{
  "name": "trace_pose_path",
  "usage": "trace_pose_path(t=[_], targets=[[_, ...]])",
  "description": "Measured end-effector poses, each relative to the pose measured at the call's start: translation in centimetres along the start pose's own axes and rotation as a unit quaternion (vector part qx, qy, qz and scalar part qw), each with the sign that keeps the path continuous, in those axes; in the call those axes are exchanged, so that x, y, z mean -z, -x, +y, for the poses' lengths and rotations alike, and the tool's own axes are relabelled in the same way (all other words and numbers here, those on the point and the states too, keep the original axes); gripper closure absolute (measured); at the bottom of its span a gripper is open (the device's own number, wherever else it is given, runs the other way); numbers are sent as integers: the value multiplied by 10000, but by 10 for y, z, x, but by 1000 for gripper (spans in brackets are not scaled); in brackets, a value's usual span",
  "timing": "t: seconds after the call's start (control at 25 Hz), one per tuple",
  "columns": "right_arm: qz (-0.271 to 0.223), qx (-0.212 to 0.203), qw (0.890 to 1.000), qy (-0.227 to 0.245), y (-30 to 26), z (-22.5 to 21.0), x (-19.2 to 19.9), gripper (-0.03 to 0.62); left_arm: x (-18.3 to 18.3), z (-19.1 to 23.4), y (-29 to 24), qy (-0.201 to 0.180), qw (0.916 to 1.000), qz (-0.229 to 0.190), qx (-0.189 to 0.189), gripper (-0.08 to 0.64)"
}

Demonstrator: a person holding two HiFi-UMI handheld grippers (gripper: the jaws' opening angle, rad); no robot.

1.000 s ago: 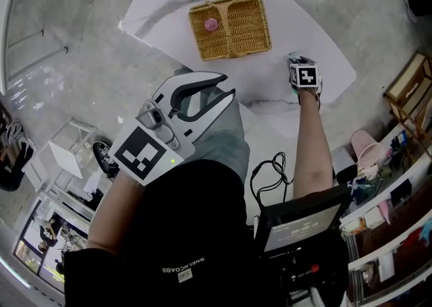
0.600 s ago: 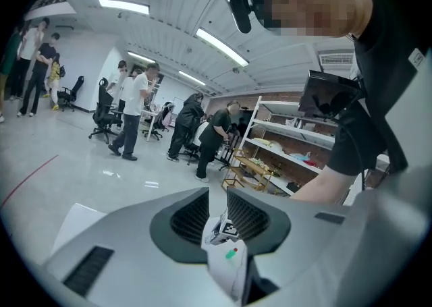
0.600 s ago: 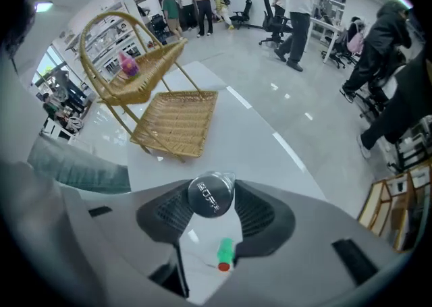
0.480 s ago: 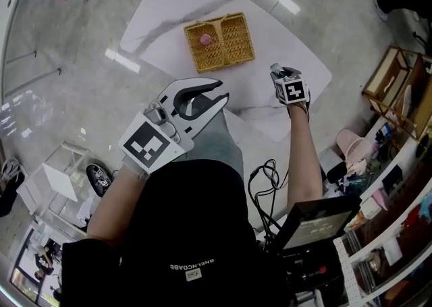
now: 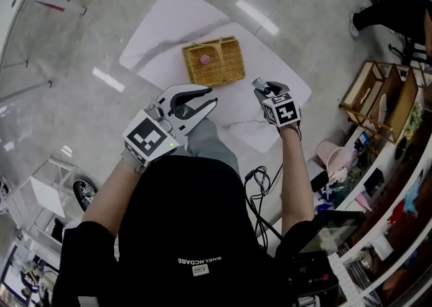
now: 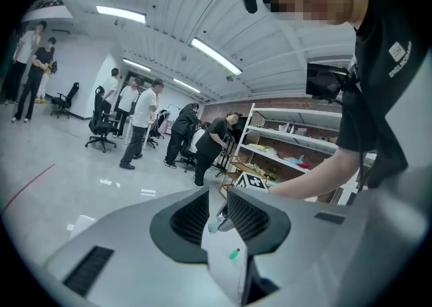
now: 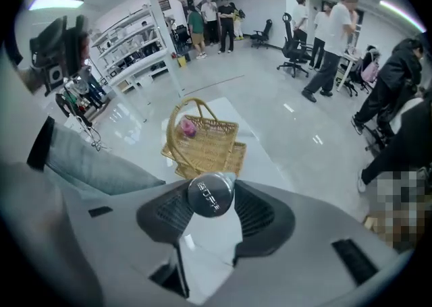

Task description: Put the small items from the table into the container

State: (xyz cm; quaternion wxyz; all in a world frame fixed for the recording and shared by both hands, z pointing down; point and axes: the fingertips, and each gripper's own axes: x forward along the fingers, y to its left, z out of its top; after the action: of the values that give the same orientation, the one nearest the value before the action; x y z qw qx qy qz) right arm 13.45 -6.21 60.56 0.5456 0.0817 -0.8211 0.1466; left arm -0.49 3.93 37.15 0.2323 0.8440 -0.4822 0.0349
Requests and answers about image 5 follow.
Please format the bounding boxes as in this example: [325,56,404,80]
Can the black cable bundle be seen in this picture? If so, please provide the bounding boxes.
[244,163,285,250]

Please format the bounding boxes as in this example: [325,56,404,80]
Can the person's right forearm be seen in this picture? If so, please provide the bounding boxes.
[279,126,315,236]

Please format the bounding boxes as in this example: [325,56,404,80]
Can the person's black shirt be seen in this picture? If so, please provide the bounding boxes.
[52,155,339,307]

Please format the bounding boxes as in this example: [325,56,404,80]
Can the person's left forearm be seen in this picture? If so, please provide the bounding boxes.
[82,159,146,229]

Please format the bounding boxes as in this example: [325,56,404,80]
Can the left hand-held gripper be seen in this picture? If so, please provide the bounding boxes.
[121,83,219,167]

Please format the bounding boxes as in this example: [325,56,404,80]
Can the white panel frame stand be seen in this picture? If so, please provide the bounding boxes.
[6,155,74,229]

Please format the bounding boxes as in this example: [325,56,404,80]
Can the white and black cylinder appliance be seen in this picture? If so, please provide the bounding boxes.
[310,169,331,194]

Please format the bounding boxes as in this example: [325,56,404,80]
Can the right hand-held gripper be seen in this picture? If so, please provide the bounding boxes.
[253,80,302,129]

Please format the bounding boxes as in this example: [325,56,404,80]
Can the small silver round object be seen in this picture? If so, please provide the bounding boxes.
[252,78,273,95]

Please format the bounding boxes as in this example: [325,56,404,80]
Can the black screen device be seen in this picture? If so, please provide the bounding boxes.
[298,210,368,255]

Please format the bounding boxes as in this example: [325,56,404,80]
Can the white artificial flowers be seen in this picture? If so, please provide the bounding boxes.
[403,101,425,140]

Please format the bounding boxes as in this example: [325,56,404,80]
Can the wooden shelf trolley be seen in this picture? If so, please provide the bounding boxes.
[338,59,427,145]

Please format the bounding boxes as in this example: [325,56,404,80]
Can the pink waste basket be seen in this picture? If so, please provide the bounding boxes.
[316,140,354,174]

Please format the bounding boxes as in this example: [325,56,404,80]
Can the woven wicker basket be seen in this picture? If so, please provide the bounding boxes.
[181,35,247,88]

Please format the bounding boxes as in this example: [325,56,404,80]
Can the white plate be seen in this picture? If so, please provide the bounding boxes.
[373,92,389,125]

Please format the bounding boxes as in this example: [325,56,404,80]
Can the black equipment pack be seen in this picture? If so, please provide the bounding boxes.
[288,251,341,307]

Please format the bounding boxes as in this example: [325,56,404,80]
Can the white metal shelving unit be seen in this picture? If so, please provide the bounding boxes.
[313,103,432,307]

